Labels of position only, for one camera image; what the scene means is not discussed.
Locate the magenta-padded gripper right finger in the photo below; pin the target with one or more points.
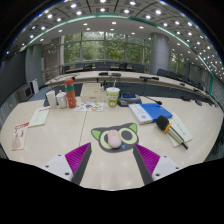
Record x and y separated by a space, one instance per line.
149 159

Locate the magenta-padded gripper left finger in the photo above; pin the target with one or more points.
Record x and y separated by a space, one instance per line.
76 156

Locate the pink computer mouse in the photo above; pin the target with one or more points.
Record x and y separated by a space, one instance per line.
114 138

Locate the cat-shaped grey green mouse pad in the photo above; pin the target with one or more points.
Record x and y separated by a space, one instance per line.
129 135

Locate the black handheld microphone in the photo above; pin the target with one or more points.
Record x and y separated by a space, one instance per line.
163 123

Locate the white paper sheet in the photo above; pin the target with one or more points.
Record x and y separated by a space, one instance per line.
182 128

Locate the blue and white book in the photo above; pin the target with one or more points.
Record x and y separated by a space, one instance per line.
150 111

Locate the colourful sticker sheet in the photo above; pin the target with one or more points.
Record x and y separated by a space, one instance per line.
88 106

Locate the white printed booklet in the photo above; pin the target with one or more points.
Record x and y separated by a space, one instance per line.
39 116

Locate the white lidded mug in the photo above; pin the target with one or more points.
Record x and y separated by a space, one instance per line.
61 100

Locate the red and white leaflet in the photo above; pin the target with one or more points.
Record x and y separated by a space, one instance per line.
20 136

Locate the red drink bottle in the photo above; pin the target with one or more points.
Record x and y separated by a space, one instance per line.
70 95

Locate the stack of white paper cups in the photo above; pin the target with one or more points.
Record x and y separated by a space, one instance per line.
51 99

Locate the black conference microphone console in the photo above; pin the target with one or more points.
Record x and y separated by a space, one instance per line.
128 99

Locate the beige cardboard box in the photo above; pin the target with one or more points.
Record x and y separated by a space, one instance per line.
92 93

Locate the printed paper cup with straw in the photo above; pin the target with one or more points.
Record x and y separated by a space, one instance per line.
112 96

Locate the group of dark office chairs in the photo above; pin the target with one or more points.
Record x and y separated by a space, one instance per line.
138 67

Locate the group of ceiling lights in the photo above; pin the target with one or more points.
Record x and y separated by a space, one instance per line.
73 5

